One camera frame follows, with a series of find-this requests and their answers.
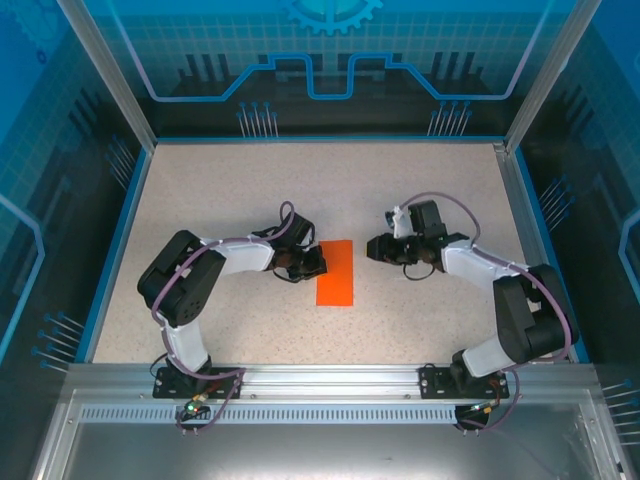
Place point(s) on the aluminium side rail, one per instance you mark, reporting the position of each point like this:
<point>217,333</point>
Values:
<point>525,225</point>

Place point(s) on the blue table edge strip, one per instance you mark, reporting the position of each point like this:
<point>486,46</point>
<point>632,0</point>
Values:
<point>325,139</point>
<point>120,250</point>
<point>546,235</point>

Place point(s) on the slanted aluminium frame post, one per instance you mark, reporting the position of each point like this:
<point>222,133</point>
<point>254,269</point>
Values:
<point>549,75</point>
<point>111,75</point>

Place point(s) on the long aluminium base rail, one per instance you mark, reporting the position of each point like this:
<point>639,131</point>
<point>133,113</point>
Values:
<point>330,380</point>

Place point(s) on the blue printed enclosure panel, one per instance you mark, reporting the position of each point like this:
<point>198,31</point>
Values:
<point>320,60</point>
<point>50,200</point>
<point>600,200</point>

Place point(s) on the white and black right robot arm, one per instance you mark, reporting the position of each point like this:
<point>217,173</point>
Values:
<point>475,265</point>

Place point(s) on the grey sheet metal tray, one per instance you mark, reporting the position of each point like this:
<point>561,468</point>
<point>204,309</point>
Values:
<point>320,450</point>

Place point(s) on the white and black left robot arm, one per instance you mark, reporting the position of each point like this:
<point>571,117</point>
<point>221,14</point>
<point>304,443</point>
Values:
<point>245,257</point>

